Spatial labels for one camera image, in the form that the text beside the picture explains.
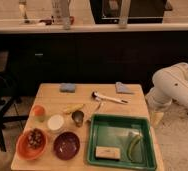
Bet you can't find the white handled dish brush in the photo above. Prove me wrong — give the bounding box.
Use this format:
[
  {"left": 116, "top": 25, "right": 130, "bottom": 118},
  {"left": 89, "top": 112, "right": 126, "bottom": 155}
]
[{"left": 92, "top": 91, "right": 128, "bottom": 104}]

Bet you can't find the blue sponge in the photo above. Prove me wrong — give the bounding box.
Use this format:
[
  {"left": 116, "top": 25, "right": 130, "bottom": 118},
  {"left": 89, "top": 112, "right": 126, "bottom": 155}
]
[{"left": 60, "top": 83, "right": 76, "bottom": 93}]

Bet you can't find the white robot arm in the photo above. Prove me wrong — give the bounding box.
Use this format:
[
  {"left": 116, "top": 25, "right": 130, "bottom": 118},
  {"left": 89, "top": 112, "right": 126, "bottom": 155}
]
[{"left": 145, "top": 62, "right": 188, "bottom": 127}]

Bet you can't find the black appliance on counter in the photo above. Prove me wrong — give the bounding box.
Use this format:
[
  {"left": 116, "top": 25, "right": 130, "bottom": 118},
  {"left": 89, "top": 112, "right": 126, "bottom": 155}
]
[{"left": 89, "top": 0, "right": 173, "bottom": 25}]

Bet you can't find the green banana-shaped toy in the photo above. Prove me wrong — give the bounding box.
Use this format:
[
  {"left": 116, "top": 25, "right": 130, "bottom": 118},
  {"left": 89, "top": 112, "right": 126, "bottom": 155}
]
[{"left": 128, "top": 135, "right": 142, "bottom": 160}]

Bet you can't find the black office chair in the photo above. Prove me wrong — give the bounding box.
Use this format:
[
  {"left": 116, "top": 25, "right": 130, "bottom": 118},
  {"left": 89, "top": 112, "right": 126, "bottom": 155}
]
[{"left": 0, "top": 49, "right": 30, "bottom": 153}]

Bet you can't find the green plastic tray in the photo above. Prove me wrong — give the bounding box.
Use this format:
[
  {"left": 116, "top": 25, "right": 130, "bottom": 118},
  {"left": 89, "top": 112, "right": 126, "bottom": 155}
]
[{"left": 87, "top": 114, "right": 157, "bottom": 171}]

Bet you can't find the dark cabinet counter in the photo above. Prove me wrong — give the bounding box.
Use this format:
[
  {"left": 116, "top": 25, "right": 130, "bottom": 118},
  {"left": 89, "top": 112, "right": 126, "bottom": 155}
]
[{"left": 0, "top": 31, "right": 188, "bottom": 96}]

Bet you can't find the orange bowl with food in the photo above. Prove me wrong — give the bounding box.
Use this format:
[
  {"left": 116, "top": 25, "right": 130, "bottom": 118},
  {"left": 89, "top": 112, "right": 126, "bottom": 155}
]
[{"left": 16, "top": 128, "right": 47, "bottom": 160}]

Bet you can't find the orange topped small cup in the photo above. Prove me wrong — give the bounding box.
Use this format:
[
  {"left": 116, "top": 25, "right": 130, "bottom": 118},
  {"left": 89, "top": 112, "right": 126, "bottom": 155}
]
[{"left": 32, "top": 105, "right": 45, "bottom": 122}]

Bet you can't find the metal cup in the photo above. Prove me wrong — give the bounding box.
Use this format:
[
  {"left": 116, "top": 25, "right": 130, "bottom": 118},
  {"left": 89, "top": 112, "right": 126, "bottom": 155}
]
[{"left": 72, "top": 110, "right": 84, "bottom": 127}]

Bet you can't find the dark red bowl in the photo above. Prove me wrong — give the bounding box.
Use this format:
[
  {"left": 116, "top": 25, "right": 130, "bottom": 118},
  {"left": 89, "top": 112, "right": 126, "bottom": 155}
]
[{"left": 53, "top": 131, "right": 80, "bottom": 160}]

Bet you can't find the metal spoon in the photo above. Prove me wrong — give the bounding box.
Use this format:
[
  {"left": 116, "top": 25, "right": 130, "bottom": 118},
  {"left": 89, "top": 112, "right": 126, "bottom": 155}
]
[{"left": 87, "top": 102, "right": 104, "bottom": 122}]

